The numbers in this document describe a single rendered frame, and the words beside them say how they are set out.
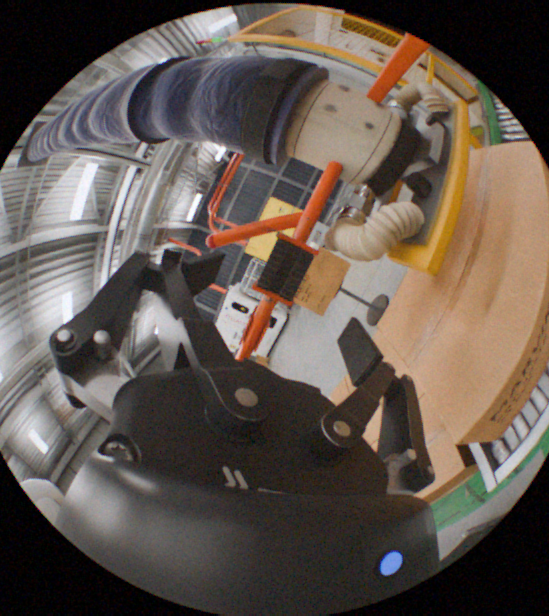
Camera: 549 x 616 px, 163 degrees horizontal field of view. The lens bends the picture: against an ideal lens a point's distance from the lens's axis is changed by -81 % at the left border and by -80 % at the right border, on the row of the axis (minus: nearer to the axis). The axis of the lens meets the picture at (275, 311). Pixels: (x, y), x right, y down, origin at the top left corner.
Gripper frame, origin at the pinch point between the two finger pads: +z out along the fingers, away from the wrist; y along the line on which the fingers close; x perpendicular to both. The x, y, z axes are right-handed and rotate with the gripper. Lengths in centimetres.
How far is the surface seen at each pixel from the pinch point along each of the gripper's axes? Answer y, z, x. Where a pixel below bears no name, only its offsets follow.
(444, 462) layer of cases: 69, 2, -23
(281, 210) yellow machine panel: -74, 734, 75
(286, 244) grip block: -2.0, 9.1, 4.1
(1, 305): -498, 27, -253
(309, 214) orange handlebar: -1.1, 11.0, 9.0
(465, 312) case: 28.2, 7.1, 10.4
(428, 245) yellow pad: 10.2, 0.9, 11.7
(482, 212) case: 28.0, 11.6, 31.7
